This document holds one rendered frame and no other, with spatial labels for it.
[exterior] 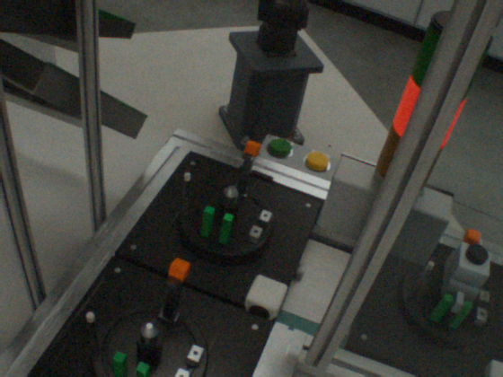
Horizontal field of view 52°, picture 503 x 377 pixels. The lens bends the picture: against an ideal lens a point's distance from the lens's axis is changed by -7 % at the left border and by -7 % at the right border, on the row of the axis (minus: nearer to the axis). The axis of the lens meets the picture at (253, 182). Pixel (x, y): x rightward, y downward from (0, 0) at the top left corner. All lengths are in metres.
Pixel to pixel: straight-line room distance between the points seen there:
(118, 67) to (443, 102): 1.01
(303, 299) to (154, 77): 0.69
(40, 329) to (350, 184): 0.43
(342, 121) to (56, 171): 0.64
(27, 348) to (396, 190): 0.48
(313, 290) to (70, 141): 0.57
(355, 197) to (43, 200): 0.63
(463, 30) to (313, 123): 0.86
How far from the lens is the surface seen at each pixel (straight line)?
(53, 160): 1.08
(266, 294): 0.72
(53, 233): 0.95
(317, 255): 0.87
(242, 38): 1.08
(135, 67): 1.33
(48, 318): 0.74
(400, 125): 0.47
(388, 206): 0.48
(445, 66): 0.40
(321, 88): 1.35
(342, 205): 0.53
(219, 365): 0.68
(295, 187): 0.91
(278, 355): 0.72
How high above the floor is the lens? 1.57
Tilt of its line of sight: 43 degrees down
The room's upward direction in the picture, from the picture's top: 11 degrees clockwise
